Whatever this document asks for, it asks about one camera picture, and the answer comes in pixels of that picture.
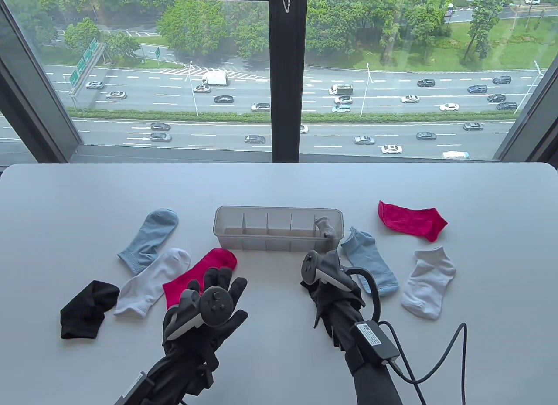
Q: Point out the person's left hand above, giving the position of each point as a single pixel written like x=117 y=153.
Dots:
x=218 y=276

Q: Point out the person's right hand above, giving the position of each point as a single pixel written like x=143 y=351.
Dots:
x=335 y=298

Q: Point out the long red sock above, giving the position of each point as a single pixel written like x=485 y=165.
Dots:
x=205 y=265

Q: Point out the grey and white controller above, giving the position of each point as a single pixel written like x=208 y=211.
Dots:
x=216 y=304
x=310 y=267

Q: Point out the short light blue sock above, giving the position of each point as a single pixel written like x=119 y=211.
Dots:
x=375 y=270

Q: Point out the grey sock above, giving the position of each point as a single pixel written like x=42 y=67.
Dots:
x=327 y=230

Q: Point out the long white sock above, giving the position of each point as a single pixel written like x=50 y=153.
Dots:
x=144 y=287

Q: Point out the long light blue sock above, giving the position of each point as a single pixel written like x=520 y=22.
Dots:
x=152 y=235

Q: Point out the short white sock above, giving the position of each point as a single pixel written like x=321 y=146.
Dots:
x=427 y=287

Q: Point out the short red sock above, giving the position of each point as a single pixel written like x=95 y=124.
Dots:
x=409 y=219

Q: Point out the person's right forearm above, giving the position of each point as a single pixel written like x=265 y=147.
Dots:
x=375 y=387

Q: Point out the black labelled adapter box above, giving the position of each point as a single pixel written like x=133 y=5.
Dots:
x=375 y=342

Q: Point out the translucent divided organizer box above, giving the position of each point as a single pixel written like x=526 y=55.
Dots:
x=279 y=243

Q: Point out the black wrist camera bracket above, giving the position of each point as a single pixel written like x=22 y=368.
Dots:
x=202 y=379

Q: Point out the black window frame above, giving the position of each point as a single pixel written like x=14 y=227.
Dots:
x=287 y=73

